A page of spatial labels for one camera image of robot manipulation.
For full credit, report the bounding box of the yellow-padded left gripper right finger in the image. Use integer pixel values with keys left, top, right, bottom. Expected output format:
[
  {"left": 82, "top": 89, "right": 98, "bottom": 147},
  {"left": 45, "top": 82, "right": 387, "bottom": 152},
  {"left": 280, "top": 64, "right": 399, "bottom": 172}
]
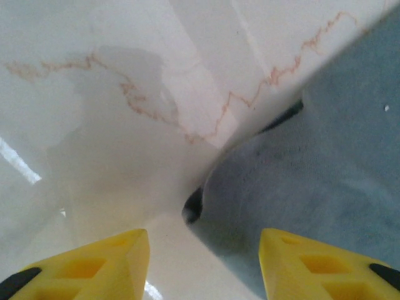
[{"left": 259, "top": 227, "right": 400, "bottom": 300}]

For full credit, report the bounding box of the grey t-shirt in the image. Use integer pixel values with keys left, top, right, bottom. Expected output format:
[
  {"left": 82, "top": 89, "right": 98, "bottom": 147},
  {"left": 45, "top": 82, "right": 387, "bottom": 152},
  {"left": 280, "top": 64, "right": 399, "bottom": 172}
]
[{"left": 182, "top": 6, "right": 400, "bottom": 300}]

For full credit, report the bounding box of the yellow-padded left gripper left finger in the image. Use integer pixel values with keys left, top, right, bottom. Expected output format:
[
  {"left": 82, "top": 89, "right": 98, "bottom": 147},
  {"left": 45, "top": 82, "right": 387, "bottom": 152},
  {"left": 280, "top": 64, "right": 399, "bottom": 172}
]
[{"left": 0, "top": 228, "right": 151, "bottom": 300}]

